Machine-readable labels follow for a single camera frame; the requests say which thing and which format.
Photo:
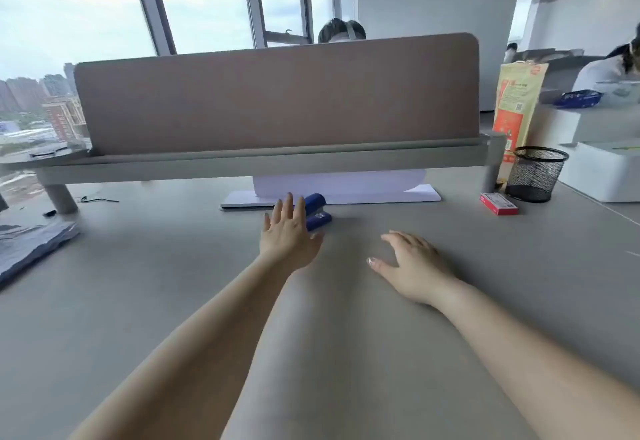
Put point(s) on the person's right hand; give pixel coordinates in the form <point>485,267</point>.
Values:
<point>417,272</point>

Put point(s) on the person's left hand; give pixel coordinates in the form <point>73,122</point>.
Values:
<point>287,242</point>

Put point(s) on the person's left little finger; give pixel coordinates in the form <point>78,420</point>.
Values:
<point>267,223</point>

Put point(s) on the person's left thumb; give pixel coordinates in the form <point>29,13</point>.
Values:
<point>317,243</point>

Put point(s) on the person's left middle finger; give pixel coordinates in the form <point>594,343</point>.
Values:
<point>288,208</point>

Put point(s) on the person's right thumb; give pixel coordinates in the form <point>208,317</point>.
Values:
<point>382,264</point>

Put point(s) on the person's right forearm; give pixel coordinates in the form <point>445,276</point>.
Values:
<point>530,359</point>

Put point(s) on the person's left forearm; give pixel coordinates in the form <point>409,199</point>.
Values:
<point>200,349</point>

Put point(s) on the blue stapler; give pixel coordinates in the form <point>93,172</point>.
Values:
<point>318,212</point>

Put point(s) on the stack of white paper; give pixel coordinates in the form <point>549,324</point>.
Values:
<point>350,193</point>

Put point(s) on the grey desk shelf riser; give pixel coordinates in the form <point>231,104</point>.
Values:
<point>250,160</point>

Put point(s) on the brown desk divider panel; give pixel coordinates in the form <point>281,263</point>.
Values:
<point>280,97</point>

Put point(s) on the red staple box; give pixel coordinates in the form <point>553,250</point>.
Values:
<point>499,204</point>

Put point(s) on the black mesh pen holder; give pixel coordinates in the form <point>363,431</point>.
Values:
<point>536,174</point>

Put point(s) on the orange and yellow bag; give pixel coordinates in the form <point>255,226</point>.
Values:
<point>517,104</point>

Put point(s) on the white plastic box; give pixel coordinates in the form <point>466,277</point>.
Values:
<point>607,169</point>

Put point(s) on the blue packet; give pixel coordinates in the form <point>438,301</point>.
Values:
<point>580,99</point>

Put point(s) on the grey window frame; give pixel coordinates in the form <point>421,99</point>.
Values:
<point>252,2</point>

